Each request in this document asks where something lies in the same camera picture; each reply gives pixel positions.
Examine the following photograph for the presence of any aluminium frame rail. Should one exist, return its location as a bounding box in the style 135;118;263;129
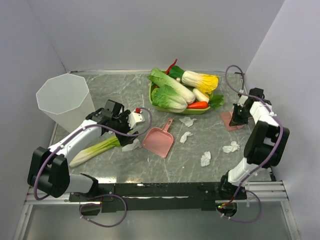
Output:
13;182;301;240

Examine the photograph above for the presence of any red chili pepper toy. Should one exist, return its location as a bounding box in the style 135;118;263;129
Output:
165;58;178;75

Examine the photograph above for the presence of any white daikon radish toy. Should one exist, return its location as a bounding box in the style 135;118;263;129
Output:
192;88;209;103

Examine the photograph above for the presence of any paper scrap near tray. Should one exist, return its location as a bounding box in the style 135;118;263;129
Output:
179;116;197;128

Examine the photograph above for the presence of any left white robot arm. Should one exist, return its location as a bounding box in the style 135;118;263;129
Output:
27;100;138;201

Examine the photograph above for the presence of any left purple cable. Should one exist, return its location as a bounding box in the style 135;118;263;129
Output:
33;107;153;201

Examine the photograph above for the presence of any front green lettuce head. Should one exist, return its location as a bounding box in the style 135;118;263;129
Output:
151;85;188;113

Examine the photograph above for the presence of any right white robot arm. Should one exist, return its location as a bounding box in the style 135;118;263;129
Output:
218;88;290;199

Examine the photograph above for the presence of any pink plastic dustpan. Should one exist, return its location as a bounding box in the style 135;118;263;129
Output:
141;118;174;158

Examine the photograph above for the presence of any paper scrap front centre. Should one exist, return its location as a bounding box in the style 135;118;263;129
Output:
200;151;211;167

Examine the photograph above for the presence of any dark green leafy vegetable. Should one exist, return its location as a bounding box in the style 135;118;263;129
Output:
168;65;185;80

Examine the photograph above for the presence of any translucent white trash bin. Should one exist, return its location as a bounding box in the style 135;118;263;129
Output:
36;73;96;133

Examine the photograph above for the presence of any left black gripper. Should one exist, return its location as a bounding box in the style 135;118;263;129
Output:
111;110;139;146

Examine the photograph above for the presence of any orange carrot toy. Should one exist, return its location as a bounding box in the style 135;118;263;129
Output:
187;101;209;109

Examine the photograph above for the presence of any long green romaine lettuce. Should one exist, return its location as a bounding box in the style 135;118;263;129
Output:
147;68;196;104

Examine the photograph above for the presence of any paper scrap beside dustpan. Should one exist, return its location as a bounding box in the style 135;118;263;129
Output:
179;131;193;144

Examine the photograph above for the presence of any yellow leaf napa cabbage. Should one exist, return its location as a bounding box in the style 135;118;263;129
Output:
181;70;219;95

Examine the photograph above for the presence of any green plastic tray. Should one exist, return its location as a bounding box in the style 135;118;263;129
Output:
147;68;210;114

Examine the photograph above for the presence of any celery stalk toy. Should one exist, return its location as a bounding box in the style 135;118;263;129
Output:
69;136;121;168

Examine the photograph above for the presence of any paper scrap left of dustpan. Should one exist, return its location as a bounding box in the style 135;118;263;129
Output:
121;138;142;152

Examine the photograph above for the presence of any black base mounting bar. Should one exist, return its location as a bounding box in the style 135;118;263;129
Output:
69;182;247;213

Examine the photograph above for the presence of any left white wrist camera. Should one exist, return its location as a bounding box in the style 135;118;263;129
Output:
127;107;145;128

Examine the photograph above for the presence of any pink hand brush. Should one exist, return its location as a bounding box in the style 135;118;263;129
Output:
220;111;244;132

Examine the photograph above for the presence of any paper scrap right side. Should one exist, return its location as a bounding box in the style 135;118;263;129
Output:
222;141;240;153

